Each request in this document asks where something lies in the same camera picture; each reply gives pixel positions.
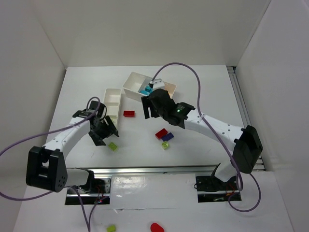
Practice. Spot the red brick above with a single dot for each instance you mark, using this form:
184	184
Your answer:
127	113
163	132

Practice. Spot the long teal brick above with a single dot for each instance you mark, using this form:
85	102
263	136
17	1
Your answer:
148	89

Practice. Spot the aluminium right side rail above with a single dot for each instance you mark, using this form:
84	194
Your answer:
238	95

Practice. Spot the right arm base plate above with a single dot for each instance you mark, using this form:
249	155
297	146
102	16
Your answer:
210	190

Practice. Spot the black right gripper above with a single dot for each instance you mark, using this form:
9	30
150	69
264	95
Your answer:
152	104

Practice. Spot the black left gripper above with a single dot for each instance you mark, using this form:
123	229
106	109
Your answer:
104	131

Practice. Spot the narrow white divided tray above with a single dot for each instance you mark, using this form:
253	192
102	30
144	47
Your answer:
112	100

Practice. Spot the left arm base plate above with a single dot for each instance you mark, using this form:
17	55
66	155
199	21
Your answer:
99	193

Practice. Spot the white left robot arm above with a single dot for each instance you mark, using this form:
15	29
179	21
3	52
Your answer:
46	168

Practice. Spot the aluminium front rail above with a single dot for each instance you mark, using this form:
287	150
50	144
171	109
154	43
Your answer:
196	169

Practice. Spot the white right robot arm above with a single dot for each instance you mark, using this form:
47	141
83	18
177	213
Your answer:
242	145

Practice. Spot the lone lime brick front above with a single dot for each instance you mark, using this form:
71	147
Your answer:
112	146

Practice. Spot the red brick by purple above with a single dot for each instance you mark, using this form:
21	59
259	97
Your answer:
163	132

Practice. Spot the lime brick on foreground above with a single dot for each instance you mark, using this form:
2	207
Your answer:
111	228

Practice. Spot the aluminium rail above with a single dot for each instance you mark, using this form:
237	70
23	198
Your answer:
238	95
196	169

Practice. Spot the red rounded foreground piece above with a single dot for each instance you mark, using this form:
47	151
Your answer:
155	227

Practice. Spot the wide white divided bin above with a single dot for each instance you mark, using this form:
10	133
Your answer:
134	86

